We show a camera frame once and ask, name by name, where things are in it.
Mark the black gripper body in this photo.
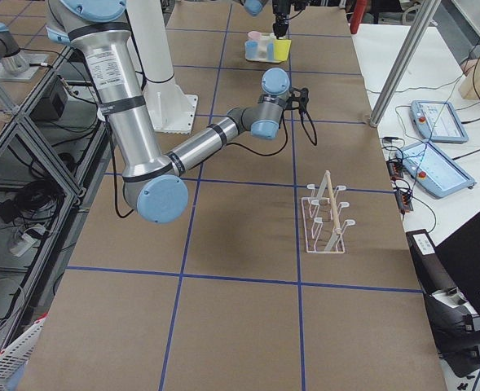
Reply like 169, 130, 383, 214
272, 0, 307, 14

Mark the yellow plastic cup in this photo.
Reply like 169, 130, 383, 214
273, 39, 292, 62

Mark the pink plastic cup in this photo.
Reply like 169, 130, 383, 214
248, 31, 262, 42

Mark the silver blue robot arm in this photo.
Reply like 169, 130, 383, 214
239, 0, 310, 39
47, 1, 291, 223

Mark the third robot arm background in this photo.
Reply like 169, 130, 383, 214
0, 22, 37, 81

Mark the blue plastic cup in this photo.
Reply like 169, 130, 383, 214
266, 42, 275, 62
244, 41, 258, 61

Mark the cream plastic tray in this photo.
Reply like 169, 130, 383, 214
251, 33, 283, 64

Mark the far teach pendant tablet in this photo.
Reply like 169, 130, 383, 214
411, 100, 469, 144

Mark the teach pendant tablet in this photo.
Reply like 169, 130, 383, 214
411, 100, 469, 144
395, 140, 476, 199

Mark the near teach pendant tablet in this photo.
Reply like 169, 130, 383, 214
395, 140, 476, 199

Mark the black laptop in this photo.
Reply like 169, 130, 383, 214
406, 211, 480, 377

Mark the white perforated basket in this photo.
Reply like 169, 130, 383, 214
0, 313, 47, 390

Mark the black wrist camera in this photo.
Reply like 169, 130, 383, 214
287, 87, 309, 114

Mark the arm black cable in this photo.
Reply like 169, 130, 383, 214
112, 85, 319, 218

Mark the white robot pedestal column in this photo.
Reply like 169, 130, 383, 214
126, 0, 198, 134

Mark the aluminium frame post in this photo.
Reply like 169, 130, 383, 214
368, 0, 441, 128

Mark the white wire cup rack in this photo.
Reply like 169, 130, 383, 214
301, 170, 356, 254

